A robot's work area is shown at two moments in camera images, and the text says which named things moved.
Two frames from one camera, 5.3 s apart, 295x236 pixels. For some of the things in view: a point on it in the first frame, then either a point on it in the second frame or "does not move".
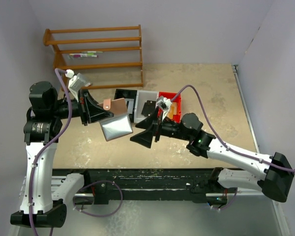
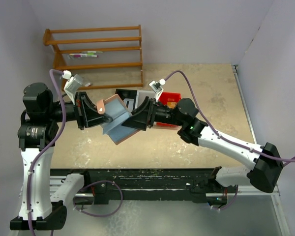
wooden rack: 48,41 does not move
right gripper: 145,137 to 141,120
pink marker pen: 84,55 does not move
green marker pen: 91,51 does not move
